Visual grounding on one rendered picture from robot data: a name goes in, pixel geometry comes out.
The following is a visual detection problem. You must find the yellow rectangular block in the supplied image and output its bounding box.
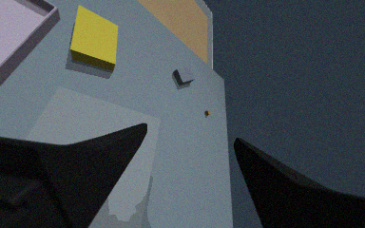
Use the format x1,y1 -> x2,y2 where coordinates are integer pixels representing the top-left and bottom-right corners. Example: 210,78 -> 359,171
70,5 -> 118,71

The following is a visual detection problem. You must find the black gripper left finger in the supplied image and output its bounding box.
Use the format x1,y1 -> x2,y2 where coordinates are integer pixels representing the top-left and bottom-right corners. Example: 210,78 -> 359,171
0,123 -> 147,228

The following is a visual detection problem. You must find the grey rectangular panel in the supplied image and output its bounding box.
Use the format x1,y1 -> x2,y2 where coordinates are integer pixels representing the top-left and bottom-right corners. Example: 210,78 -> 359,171
24,86 -> 161,228

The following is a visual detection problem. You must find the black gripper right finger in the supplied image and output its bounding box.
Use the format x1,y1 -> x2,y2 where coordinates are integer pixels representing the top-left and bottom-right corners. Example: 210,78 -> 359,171
234,138 -> 365,228

